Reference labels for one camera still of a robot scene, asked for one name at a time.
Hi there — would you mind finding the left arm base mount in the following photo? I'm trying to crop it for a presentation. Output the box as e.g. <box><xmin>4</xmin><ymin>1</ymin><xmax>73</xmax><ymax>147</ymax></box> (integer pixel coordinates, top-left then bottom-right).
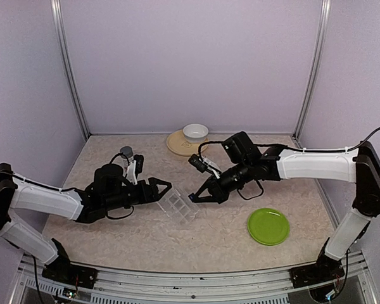
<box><xmin>42</xmin><ymin>238</ymin><xmax>98</xmax><ymax>289</ymax></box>

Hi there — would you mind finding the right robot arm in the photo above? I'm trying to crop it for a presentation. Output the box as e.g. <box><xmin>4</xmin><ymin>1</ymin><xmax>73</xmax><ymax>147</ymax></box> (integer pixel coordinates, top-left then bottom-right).
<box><xmin>189</xmin><ymin>131</ymin><xmax>380</xmax><ymax>281</ymax></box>

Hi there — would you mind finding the green round plate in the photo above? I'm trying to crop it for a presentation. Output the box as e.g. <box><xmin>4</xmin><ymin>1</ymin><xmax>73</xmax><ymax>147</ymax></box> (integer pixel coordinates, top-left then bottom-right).
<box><xmin>247</xmin><ymin>208</ymin><xmax>290</xmax><ymax>246</ymax></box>

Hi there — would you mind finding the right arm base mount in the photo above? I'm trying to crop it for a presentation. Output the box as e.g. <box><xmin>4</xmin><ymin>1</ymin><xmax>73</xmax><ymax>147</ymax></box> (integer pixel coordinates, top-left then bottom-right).
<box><xmin>289</xmin><ymin>246</ymin><xmax>345</xmax><ymax>288</ymax></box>

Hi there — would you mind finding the beige round plate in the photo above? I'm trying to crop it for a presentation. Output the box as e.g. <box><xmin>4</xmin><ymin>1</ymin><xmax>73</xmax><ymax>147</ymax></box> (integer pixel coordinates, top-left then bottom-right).
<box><xmin>166</xmin><ymin>129</ymin><xmax>208</xmax><ymax>156</ymax></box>

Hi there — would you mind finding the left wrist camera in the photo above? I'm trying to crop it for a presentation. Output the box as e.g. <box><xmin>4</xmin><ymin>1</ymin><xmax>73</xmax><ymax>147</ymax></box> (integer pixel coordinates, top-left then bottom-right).
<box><xmin>126</xmin><ymin>155</ymin><xmax>144</xmax><ymax>185</ymax></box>

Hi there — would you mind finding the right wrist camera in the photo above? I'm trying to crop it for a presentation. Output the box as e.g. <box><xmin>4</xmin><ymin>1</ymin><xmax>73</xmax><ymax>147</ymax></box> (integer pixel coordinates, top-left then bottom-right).
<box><xmin>188</xmin><ymin>154</ymin><xmax>222</xmax><ymax>179</ymax></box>

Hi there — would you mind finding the aluminium frame post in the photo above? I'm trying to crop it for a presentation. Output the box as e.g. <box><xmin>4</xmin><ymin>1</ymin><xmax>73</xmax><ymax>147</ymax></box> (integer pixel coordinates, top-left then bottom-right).
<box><xmin>293</xmin><ymin>0</ymin><xmax>332</xmax><ymax>141</ymax></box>
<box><xmin>51</xmin><ymin>0</ymin><xmax>91</xmax><ymax>141</ymax></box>

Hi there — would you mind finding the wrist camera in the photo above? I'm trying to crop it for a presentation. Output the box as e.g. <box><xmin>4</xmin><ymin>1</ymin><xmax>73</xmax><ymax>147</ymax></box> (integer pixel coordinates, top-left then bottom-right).
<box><xmin>126</xmin><ymin>155</ymin><xmax>144</xmax><ymax>185</ymax></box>
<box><xmin>188</xmin><ymin>154</ymin><xmax>222</xmax><ymax>179</ymax></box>

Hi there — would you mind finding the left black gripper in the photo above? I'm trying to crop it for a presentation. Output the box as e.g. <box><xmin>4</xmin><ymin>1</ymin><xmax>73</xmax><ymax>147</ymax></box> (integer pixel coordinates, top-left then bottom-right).
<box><xmin>103</xmin><ymin>177</ymin><xmax>172</xmax><ymax>211</ymax></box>

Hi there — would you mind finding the right aluminium frame post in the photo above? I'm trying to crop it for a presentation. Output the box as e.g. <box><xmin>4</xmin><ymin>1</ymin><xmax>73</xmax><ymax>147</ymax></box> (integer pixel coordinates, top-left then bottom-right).
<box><xmin>293</xmin><ymin>0</ymin><xmax>332</xmax><ymax>141</ymax></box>

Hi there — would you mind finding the white ceramic bowl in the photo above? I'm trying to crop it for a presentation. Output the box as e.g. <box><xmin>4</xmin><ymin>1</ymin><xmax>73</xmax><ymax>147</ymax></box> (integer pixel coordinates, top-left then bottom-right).
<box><xmin>182</xmin><ymin>123</ymin><xmax>209</xmax><ymax>144</ymax></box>

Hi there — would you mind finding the clear plastic pill organizer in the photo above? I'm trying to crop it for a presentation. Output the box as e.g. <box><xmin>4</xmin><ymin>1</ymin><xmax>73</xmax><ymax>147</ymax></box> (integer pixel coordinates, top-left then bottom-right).
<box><xmin>157</xmin><ymin>187</ymin><xmax>200</xmax><ymax>227</ymax></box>

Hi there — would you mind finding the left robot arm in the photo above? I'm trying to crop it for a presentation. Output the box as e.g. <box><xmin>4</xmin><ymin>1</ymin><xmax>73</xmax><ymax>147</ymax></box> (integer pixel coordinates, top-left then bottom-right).
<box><xmin>0</xmin><ymin>163</ymin><xmax>172</xmax><ymax>282</ymax></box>

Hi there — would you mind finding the front aluminium rail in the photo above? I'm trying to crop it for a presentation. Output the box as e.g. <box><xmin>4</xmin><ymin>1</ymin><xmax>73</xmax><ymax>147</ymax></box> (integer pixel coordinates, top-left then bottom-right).
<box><xmin>11</xmin><ymin>251</ymin><xmax>373</xmax><ymax>304</ymax></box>

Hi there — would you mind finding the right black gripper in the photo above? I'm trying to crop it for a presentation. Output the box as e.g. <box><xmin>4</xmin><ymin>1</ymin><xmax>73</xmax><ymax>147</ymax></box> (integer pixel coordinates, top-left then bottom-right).
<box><xmin>193</xmin><ymin>158</ymin><xmax>253</xmax><ymax>204</ymax></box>

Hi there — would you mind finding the orange pill bottle grey cap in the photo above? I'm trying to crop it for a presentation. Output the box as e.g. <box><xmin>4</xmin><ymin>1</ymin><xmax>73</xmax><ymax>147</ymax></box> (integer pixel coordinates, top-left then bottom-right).
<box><xmin>120</xmin><ymin>146</ymin><xmax>134</xmax><ymax>169</ymax></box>

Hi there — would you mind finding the left aluminium frame post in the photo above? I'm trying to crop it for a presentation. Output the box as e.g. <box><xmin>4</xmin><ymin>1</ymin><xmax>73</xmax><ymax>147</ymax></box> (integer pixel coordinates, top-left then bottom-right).
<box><xmin>51</xmin><ymin>0</ymin><xmax>91</xmax><ymax>141</ymax></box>

